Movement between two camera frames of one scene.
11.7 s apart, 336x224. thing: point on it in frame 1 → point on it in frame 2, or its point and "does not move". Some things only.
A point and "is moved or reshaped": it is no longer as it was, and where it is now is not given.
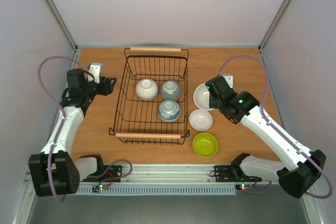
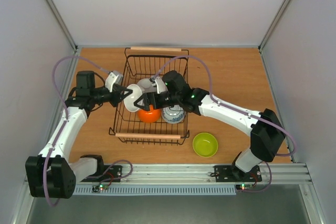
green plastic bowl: x=205 y=145 does not move
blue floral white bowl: x=169 y=110 is moved or reshaped
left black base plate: x=110 y=173 does not move
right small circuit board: x=243 y=187 does not move
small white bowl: x=200 y=119 → x=129 y=101
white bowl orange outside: x=201 y=97 is moved or reshaped
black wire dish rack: x=151 y=107 does not move
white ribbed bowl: x=146 y=89 does not move
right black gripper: x=216 y=87 → x=152 y=100
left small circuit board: x=96 y=188 does not move
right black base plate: x=228 y=173 does not move
